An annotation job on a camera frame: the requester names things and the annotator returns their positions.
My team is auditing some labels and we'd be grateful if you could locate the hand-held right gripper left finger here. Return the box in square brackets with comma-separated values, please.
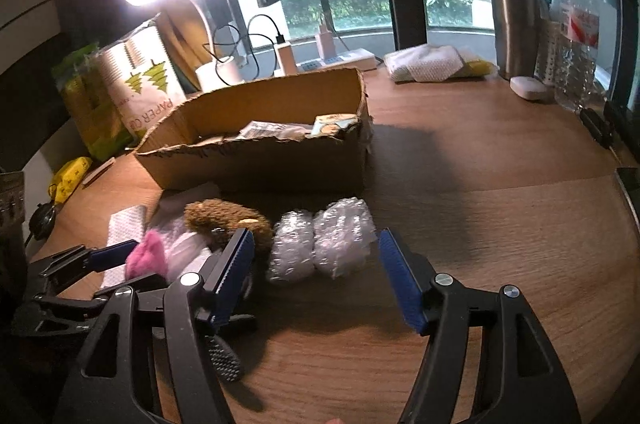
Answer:
[65, 226, 256, 424]

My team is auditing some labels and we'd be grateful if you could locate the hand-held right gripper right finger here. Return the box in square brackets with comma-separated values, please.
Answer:
[377, 228, 583, 424]

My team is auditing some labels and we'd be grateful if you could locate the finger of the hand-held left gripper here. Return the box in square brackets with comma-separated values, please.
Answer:
[27, 240, 140, 285]
[197, 311, 258, 382]

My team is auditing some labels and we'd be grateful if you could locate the pink plush toy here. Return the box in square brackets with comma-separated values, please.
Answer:
[125, 229, 168, 279]

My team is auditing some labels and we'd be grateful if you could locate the white textured cloth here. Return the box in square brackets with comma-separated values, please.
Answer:
[100, 205, 148, 290]

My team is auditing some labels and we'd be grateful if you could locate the pink fluffy item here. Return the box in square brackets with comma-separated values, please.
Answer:
[150, 196, 216, 280]

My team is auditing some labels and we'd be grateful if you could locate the small bubble wrap bundle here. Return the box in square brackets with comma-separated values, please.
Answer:
[265, 210, 317, 285]

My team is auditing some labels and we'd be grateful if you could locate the brown plush toy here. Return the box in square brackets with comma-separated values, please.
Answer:
[184, 200, 275, 255]

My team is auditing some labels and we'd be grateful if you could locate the large bubble wrap bundle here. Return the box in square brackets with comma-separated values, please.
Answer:
[312, 196, 377, 280]

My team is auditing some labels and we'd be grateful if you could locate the cardboard box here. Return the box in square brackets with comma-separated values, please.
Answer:
[134, 67, 375, 192]

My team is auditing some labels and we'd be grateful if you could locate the black round object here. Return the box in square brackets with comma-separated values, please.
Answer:
[27, 202, 57, 242]

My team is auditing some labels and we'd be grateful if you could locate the small folding knife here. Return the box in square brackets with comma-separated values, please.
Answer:
[82, 157, 117, 187]

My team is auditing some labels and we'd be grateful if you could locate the yellow packet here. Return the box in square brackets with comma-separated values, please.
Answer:
[48, 156, 93, 205]

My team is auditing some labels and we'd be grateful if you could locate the printed white packet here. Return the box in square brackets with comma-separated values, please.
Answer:
[239, 120, 312, 141]

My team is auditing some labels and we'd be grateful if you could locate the green cup pack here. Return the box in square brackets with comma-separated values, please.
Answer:
[52, 44, 133, 162]

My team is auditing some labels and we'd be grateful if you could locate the teal printed packet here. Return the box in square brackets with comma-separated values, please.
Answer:
[312, 113, 362, 139]

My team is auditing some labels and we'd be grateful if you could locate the paper cup pack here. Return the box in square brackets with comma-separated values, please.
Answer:
[95, 16, 188, 145]

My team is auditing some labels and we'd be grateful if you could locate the white desk lamp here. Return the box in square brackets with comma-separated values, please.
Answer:
[122, 0, 246, 92]

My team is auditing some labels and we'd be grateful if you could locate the folded white towel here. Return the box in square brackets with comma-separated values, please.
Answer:
[384, 45, 481, 83]

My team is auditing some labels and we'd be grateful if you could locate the white power strip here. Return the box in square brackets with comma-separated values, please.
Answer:
[297, 49, 377, 72]

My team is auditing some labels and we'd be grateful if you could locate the yellow cloth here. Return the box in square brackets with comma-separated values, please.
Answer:
[462, 58, 499, 79]

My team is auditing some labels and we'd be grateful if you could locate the white small case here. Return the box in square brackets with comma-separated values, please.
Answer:
[510, 75, 556, 103]

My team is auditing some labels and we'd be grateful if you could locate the pink white charger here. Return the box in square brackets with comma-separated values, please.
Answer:
[314, 29, 337, 62]

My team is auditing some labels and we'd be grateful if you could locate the black device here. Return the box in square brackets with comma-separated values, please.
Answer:
[580, 101, 631, 150]

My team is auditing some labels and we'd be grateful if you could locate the white mesh holder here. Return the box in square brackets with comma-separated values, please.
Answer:
[534, 19, 561, 90]

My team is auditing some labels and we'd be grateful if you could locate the steel tumbler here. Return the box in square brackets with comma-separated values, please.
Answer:
[489, 0, 541, 81]

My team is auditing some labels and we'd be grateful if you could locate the balcony railing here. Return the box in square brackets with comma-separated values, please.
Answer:
[227, 0, 531, 47]

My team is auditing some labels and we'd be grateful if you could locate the clear water bottle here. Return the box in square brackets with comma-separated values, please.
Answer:
[555, 0, 608, 112]

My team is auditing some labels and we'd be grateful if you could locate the black cable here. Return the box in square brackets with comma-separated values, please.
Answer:
[202, 14, 285, 82]

